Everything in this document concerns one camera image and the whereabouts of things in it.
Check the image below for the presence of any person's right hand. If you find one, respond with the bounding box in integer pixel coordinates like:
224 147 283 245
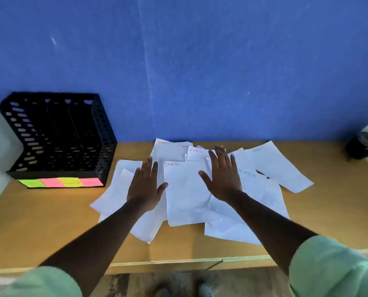
198 146 243 203

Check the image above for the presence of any person's left hand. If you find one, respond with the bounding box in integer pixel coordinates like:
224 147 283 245
127 157 169 213

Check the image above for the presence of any person's left forearm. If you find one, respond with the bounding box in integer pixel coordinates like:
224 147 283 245
39 200 148 297

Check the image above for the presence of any person's right forearm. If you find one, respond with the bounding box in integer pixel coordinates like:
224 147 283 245
224 190 319 276

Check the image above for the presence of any pile of white paper sheets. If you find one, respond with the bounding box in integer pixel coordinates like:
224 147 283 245
90 138 314 246

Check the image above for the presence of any pink sticky note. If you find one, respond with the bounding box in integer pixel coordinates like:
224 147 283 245
39 178 66 188
79 178 104 187

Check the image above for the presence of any yellow-green sticky note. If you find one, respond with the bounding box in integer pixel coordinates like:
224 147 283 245
59 177 85 188

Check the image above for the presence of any black perforated file rack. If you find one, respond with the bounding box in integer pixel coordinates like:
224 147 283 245
0 92 118 189

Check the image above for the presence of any person's right grey shoe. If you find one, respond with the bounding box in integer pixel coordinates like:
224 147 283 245
198 282 216 297

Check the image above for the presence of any green sticky note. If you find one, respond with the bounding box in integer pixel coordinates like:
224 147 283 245
18 179 47 188

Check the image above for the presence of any black plant pot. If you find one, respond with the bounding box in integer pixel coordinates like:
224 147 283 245
345 132 368 160

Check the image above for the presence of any light green right shirt sleeve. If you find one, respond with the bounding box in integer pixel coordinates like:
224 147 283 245
288 235 368 297

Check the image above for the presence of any light green shirt sleeve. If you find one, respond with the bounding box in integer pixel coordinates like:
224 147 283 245
0 265 83 297
288 235 368 297

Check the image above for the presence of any light green left shirt sleeve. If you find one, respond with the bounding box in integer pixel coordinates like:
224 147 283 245
0 265 83 297

